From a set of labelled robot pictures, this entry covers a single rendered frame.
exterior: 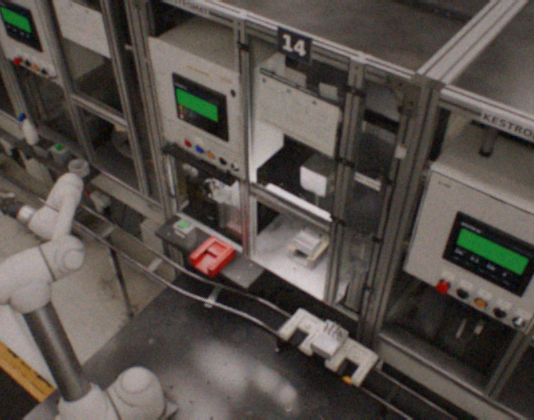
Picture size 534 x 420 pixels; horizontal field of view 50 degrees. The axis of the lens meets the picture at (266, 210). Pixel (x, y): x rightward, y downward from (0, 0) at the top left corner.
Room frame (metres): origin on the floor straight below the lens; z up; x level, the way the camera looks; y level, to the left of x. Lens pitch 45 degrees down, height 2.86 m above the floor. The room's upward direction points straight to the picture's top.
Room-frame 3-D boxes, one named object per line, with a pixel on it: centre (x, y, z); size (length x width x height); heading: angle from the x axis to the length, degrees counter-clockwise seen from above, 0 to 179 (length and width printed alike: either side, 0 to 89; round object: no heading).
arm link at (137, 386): (1.02, 0.48, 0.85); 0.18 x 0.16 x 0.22; 123
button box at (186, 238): (1.72, 0.35, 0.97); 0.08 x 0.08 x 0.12; 53
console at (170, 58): (1.85, 0.19, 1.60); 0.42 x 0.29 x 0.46; 53
